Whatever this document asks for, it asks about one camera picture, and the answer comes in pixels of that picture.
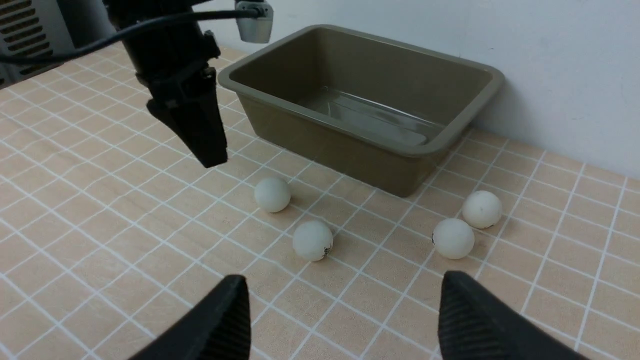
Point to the white ball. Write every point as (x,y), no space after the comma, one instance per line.
(272,194)
(482,209)
(453,238)
(312,240)

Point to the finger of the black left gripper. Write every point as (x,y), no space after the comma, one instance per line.
(197,125)

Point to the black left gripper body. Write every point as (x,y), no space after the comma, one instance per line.
(171,62)

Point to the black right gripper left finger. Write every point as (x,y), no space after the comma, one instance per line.
(217,328)

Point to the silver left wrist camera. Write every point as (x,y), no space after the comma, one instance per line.
(255,30)

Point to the olive green plastic bin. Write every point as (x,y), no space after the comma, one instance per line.
(375,109)

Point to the grey vented cabinet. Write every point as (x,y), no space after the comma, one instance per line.
(31,28)

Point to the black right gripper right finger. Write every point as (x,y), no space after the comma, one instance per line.
(473,324)

